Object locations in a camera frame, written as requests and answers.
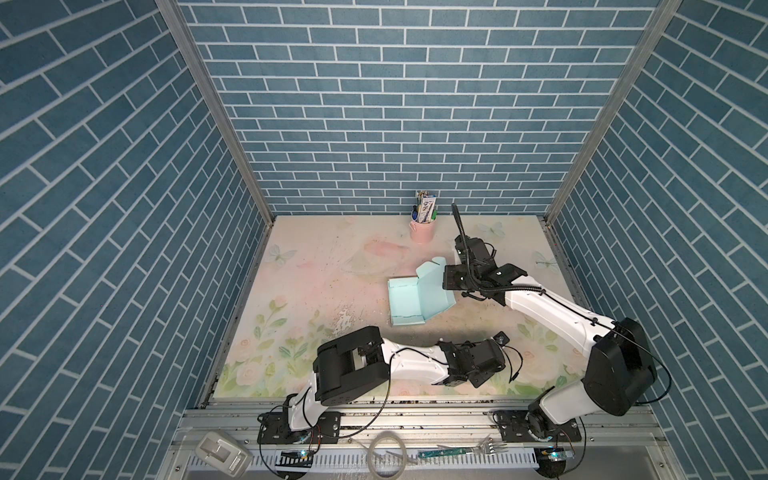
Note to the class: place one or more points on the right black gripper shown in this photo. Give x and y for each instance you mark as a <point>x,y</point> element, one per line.
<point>448,279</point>

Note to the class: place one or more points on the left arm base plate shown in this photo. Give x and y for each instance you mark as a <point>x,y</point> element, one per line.
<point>275,429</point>

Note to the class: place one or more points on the aluminium frame rail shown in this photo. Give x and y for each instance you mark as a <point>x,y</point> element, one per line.
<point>383,443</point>

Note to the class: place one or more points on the light blue paper box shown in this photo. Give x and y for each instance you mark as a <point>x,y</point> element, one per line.
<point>417,299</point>

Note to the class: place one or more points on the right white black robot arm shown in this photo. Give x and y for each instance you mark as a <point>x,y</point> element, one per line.
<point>620,367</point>

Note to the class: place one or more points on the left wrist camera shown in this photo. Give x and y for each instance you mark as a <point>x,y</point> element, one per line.
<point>501,339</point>

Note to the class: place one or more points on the pink pen holder cup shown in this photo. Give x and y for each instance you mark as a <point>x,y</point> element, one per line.
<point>421,233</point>

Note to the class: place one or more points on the white plastic holder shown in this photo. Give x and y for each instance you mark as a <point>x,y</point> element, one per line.
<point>225,454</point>

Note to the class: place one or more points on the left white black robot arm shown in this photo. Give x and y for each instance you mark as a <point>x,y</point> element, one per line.
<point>350,366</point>

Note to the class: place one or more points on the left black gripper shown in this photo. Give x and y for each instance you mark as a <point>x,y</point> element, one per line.
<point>479,380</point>

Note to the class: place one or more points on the metal fork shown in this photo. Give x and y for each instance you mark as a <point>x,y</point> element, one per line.
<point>487,446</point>

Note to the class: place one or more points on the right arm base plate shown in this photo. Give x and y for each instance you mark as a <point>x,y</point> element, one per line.
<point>521,426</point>

